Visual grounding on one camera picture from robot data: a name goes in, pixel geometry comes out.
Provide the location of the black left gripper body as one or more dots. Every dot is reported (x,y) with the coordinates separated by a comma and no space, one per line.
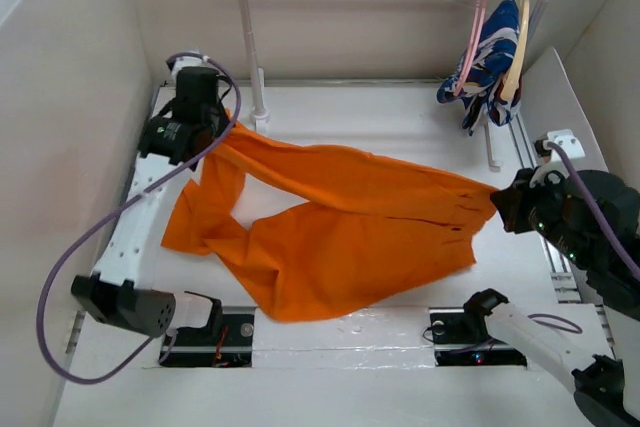
(218,120)

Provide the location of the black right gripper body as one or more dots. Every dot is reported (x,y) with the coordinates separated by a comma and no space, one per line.
(549,200)

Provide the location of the orange trousers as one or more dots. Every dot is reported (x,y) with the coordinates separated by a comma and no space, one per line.
(318,232)

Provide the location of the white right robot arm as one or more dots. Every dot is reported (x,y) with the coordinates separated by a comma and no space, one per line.
(604,387)

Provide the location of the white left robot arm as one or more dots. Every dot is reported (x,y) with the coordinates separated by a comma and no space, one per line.
(120,290)

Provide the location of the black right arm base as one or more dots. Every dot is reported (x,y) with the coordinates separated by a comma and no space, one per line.
(459,340)

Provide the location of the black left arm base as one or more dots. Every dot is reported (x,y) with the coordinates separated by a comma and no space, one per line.
(225,342)

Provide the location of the beige hanger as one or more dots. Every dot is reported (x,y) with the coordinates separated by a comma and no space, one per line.
(511,79)

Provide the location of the pink hanger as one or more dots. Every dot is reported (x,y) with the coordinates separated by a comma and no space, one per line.
(478,21)

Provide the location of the white foam board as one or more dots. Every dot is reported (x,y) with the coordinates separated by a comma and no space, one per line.
(549,103)

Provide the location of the blue patterned garment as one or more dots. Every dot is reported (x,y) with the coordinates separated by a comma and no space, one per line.
(481,94)

